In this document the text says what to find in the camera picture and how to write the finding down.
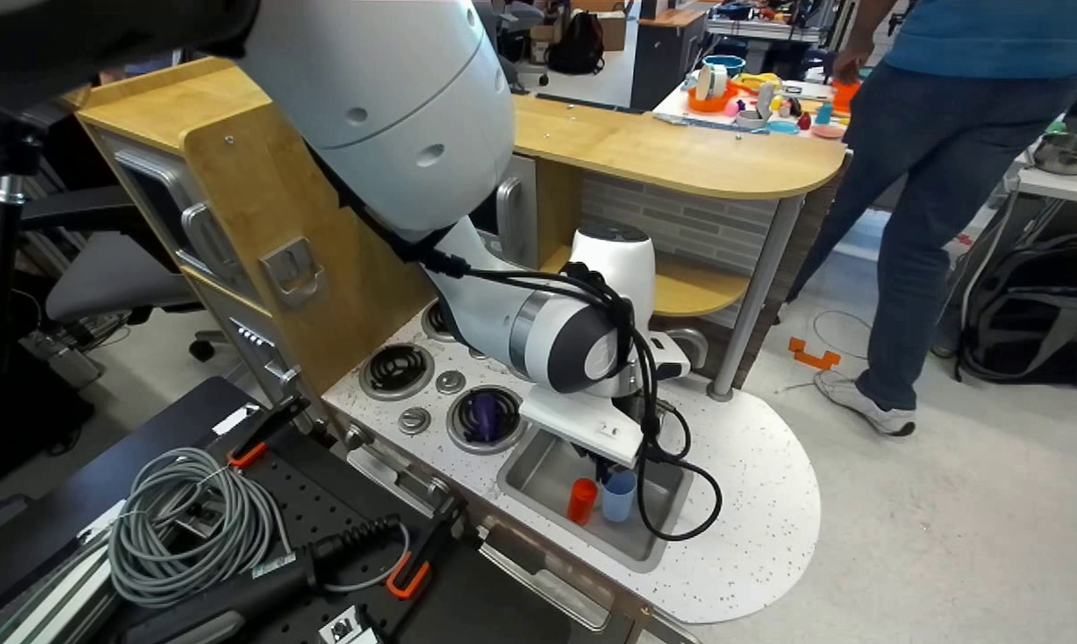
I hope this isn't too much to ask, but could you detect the white printed label card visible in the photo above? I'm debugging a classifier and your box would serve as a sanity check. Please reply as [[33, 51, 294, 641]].
[[317, 600, 386, 644]]

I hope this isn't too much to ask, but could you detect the orange toy bottle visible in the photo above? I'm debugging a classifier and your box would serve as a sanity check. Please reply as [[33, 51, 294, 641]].
[[561, 474, 601, 530]]

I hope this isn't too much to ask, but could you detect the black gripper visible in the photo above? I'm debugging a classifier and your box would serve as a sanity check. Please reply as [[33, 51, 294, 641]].
[[591, 447, 645, 483]]

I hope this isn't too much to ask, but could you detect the grey toy cabinet door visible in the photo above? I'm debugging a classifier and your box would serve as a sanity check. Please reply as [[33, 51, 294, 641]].
[[84, 120, 260, 362]]

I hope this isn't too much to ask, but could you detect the black cabinet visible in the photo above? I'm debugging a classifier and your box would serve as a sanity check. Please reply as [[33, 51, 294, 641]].
[[626, 8, 710, 117]]

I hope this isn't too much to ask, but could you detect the orange black bar clamp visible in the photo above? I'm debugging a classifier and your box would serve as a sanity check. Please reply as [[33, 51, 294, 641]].
[[300, 493, 477, 603], [219, 397, 316, 474]]

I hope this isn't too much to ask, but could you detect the black bag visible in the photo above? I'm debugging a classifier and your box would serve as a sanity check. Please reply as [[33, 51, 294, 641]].
[[546, 8, 607, 80]]

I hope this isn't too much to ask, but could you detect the grey mesh office chair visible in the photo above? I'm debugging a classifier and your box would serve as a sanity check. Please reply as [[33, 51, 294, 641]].
[[13, 183, 224, 367]]

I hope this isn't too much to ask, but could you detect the white side table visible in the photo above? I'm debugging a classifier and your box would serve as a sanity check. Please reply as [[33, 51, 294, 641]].
[[1007, 109, 1077, 207]]

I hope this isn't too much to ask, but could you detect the wooden toy kitchen unit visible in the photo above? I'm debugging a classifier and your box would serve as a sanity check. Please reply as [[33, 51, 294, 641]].
[[64, 51, 855, 644]]

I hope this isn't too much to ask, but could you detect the orange floor object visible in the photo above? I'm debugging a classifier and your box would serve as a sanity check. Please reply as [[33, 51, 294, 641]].
[[783, 331, 846, 374]]

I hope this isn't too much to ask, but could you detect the black coil toy burner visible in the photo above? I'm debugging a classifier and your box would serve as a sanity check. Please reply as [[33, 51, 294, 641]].
[[442, 384, 530, 459], [418, 295, 467, 344], [359, 340, 436, 405]]

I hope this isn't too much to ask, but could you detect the blue plastic cup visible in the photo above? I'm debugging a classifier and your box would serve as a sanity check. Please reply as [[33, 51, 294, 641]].
[[596, 465, 640, 530]]

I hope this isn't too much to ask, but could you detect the black camera tripod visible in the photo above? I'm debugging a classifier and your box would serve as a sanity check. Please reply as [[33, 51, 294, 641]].
[[0, 117, 101, 397]]

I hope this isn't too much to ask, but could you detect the grey tile backsplash panel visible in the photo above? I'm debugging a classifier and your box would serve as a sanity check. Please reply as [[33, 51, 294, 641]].
[[576, 175, 790, 280]]

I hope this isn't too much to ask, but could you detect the black backpack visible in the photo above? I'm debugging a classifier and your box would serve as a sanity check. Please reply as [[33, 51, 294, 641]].
[[949, 227, 1077, 393]]

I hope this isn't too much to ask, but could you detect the grey coiled cable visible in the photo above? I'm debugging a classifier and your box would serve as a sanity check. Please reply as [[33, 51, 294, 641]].
[[104, 444, 295, 613]]

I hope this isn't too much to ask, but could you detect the person in blue shirt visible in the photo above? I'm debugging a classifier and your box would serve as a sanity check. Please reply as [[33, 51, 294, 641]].
[[783, 0, 1077, 440]]

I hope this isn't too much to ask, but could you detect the white table with toys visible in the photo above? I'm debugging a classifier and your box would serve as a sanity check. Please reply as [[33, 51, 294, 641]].
[[650, 51, 865, 142]]

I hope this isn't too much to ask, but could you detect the grey toy sink basin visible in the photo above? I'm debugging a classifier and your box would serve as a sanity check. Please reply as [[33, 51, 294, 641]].
[[494, 427, 694, 572]]

